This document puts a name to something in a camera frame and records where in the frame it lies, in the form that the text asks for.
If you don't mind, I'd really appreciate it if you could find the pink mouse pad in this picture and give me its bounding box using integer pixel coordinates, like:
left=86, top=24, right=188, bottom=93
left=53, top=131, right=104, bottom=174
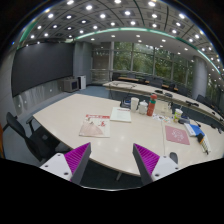
left=165, top=126, right=190, bottom=145

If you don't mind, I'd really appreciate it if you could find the large dark wall screen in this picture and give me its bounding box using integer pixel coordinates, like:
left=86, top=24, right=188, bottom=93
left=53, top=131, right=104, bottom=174
left=11, top=43, right=74, bottom=97

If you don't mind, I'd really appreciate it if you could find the white and black notebook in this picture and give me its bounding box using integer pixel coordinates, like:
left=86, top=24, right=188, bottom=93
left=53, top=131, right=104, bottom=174
left=197, top=133, right=211, bottom=154

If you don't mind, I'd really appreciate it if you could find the green and white cup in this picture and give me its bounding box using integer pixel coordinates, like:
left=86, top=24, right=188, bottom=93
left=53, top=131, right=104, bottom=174
left=173, top=108, right=183, bottom=122

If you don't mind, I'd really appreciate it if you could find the red water bottle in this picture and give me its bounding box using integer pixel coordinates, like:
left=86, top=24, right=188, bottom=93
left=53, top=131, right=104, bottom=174
left=147, top=94, right=157, bottom=116

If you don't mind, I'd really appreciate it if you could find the white paper booklet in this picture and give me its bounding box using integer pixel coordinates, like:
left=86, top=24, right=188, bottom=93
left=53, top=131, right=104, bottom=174
left=110, top=107, right=131, bottom=122

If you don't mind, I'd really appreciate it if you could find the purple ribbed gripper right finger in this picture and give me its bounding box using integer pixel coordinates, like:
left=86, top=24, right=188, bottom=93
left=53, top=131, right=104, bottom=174
left=132, top=143, right=181, bottom=186

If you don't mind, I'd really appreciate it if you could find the grey cabinet with monitor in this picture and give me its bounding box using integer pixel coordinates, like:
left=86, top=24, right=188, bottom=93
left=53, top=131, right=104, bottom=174
left=63, top=79, right=79, bottom=93

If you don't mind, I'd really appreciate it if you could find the white lidded mug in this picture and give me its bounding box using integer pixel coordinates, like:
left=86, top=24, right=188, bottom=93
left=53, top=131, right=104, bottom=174
left=138, top=100, right=148, bottom=115

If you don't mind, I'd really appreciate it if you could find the white paper cup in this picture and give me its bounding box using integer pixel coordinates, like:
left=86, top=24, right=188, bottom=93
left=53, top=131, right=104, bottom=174
left=131, top=97, right=139, bottom=112

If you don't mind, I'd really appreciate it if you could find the long curved conference desk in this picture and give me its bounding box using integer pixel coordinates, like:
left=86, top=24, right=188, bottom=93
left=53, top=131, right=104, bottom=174
left=104, top=81, right=224, bottom=126

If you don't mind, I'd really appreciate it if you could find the black office chair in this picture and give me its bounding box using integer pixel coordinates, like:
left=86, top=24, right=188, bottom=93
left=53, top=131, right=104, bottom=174
left=6, top=112, right=60, bottom=161

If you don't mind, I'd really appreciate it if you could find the red and white magazine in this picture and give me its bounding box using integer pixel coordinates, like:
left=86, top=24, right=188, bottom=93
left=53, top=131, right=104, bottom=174
left=79, top=114, right=110, bottom=138

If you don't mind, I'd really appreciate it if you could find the blue book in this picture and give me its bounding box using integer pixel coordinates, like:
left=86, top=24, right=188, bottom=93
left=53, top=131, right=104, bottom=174
left=184, top=123, right=204, bottom=137

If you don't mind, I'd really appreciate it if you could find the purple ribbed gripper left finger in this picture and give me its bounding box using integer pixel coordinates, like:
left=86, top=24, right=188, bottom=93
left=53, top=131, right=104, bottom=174
left=39, top=142, right=92, bottom=185

